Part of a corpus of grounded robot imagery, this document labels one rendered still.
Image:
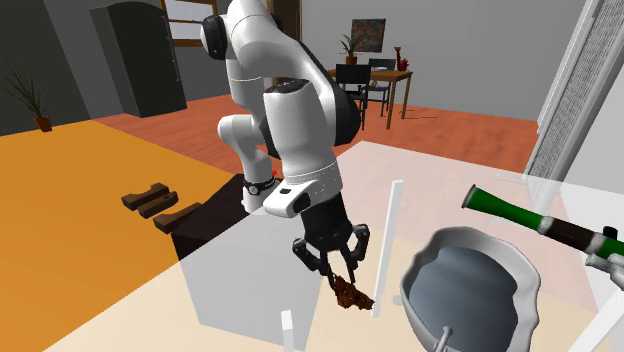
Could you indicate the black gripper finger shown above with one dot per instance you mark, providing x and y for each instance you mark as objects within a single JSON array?
[
  {"x": 308, "y": 256},
  {"x": 360, "y": 241}
]

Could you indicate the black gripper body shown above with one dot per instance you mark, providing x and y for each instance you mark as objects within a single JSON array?
[{"x": 325, "y": 224}]

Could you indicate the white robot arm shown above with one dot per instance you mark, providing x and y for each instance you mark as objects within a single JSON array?
[{"x": 292, "y": 122}]

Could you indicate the brown lumpy object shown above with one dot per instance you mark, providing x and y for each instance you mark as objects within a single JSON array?
[{"x": 352, "y": 294}]

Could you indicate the grey and dark robot stand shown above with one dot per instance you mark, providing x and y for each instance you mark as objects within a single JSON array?
[{"x": 248, "y": 278}]

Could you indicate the grey wavy-rimmed bowl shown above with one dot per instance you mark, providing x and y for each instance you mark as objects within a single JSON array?
[{"x": 468, "y": 297}]

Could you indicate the brown wooden block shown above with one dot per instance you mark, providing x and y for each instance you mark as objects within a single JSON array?
[
  {"x": 158, "y": 205},
  {"x": 175, "y": 218},
  {"x": 145, "y": 196}
]

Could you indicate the black chair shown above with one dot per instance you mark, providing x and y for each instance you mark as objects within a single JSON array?
[
  {"x": 352, "y": 78},
  {"x": 382, "y": 63}
]

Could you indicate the green and brown bottle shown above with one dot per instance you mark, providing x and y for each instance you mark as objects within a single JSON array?
[{"x": 507, "y": 213}]

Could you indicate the wooden dining table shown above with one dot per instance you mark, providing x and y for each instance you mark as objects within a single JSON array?
[{"x": 397, "y": 75}]

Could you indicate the dark brown door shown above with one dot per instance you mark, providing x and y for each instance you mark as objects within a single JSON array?
[{"x": 287, "y": 19}]

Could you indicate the dark grey cabinet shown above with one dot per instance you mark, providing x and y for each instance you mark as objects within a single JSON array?
[{"x": 141, "y": 63}]

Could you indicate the wooden framed window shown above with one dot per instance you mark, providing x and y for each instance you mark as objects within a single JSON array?
[{"x": 187, "y": 22}]

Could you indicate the pale grey tool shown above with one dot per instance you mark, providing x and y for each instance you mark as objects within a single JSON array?
[{"x": 609, "y": 267}]

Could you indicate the slanted white bar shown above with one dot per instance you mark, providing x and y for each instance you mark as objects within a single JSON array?
[{"x": 602, "y": 324}]

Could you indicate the white framed mesh door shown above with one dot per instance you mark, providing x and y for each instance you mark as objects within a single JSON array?
[{"x": 575, "y": 88}]

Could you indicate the potted plant with thin leaves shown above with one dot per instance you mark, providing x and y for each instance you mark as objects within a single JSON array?
[{"x": 41, "y": 122}]

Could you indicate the tall white upright post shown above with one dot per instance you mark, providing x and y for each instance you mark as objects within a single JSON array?
[{"x": 388, "y": 244}]

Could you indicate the short white upright post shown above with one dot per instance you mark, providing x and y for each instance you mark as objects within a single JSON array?
[{"x": 287, "y": 334}]

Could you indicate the dark wall picture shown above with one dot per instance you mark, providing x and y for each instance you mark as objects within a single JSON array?
[{"x": 368, "y": 35}]

